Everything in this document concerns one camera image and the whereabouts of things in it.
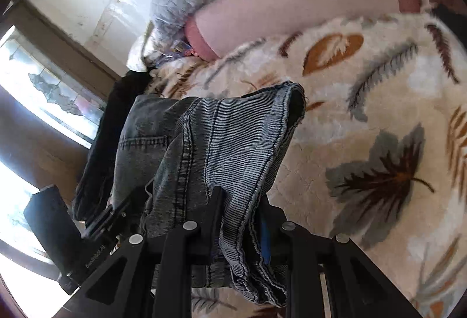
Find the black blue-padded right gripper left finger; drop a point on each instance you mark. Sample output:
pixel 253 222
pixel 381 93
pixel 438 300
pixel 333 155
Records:
pixel 144 277

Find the cream leaf-print fleece blanket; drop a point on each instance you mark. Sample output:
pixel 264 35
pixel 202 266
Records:
pixel 380 154

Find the window with wooden frame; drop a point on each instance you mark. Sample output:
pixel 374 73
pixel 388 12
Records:
pixel 53 93

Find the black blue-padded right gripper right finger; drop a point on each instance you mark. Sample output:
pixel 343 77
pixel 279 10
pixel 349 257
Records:
pixel 327 277

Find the black garment on blanket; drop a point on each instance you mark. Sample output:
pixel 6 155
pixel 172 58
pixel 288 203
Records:
pixel 94 188

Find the grey denim pants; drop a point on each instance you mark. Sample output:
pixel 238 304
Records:
pixel 176 152

